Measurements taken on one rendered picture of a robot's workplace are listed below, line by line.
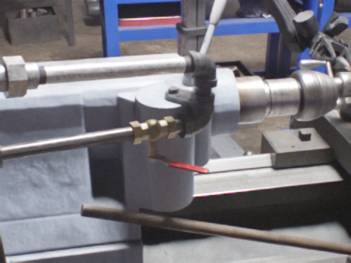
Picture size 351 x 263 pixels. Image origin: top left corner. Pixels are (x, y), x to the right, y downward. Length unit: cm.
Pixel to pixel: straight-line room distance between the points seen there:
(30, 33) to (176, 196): 390
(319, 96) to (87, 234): 43
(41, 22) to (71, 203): 384
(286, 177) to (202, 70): 54
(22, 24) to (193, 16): 271
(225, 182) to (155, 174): 40
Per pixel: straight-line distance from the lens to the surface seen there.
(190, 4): 206
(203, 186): 115
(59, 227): 85
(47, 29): 465
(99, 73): 65
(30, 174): 83
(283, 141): 126
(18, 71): 61
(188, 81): 80
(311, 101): 93
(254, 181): 118
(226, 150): 243
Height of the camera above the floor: 148
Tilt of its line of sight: 27 degrees down
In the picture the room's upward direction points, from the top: straight up
